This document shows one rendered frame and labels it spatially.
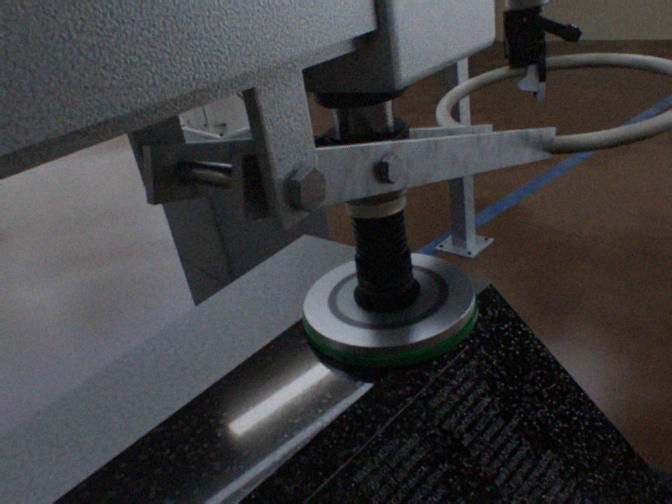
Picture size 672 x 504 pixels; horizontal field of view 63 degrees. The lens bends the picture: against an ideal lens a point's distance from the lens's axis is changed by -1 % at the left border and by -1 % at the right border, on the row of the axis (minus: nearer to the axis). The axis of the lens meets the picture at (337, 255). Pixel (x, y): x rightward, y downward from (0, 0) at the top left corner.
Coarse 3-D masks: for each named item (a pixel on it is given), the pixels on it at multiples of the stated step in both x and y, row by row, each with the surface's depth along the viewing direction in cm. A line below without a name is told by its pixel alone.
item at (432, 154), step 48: (144, 144) 46; (192, 144) 48; (240, 144) 52; (384, 144) 52; (432, 144) 59; (480, 144) 69; (528, 144) 82; (192, 192) 49; (240, 192) 39; (336, 192) 48; (384, 192) 53
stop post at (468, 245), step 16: (464, 64) 219; (448, 80) 221; (464, 80) 221; (464, 112) 226; (464, 176) 237; (464, 192) 240; (464, 208) 244; (464, 224) 248; (448, 240) 263; (464, 240) 252; (480, 240) 258; (464, 256) 248
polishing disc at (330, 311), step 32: (416, 256) 76; (320, 288) 73; (352, 288) 72; (448, 288) 68; (320, 320) 66; (352, 320) 65; (384, 320) 64; (416, 320) 63; (448, 320) 62; (352, 352) 62; (384, 352) 60
